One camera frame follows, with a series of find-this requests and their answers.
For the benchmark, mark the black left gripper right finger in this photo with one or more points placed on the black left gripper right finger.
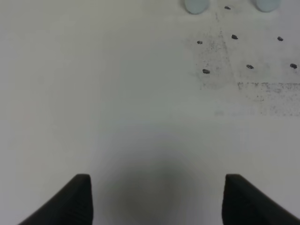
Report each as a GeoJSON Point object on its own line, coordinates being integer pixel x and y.
{"type": "Point", "coordinates": [244, 204]}

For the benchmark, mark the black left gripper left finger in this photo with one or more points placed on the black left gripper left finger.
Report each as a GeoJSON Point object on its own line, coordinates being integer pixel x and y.
{"type": "Point", "coordinates": [72, 205]}

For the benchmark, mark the right blue porcelain teacup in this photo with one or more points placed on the right blue porcelain teacup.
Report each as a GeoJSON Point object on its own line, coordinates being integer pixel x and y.
{"type": "Point", "coordinates": [267, 5]}

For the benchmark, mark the blue porcelain teacup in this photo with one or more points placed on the blue porcelain teacup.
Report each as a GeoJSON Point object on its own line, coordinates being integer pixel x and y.
{"type": "Point", "coordinates": [267, 5]}
{"type": "Point", "coordinates": [196, 7]}

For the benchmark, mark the left blue porcelain teacup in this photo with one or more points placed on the left blue porcelain teacup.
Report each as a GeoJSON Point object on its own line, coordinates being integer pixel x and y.
{"type": "Point", "coordinates": [196, 7]}

